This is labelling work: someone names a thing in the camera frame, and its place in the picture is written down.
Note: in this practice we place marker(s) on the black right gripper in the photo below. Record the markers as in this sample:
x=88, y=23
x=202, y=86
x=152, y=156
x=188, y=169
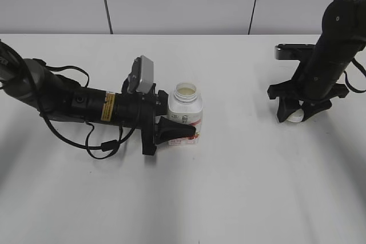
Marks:
x=289, y=98

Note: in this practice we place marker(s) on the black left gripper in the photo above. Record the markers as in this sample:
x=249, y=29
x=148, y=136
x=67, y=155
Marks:
x=139, y=111

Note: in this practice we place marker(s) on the white ribbed bottle cap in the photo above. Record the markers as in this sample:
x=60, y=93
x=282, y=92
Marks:
x=296, y=117

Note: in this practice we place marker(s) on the white pink yogurt bottle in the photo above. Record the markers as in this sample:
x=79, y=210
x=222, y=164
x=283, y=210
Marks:
x=185, y=106

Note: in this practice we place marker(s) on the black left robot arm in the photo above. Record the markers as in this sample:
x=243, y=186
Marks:
x=59, y=98

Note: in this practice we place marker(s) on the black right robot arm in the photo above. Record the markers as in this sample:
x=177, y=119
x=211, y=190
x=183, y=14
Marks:
x=315, y=81

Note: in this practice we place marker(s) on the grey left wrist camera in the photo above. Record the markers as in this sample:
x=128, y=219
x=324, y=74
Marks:
x=141, y=77

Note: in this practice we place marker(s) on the dark right wrist camera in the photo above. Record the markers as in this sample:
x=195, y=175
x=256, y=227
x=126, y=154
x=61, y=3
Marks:
x=293, y=51

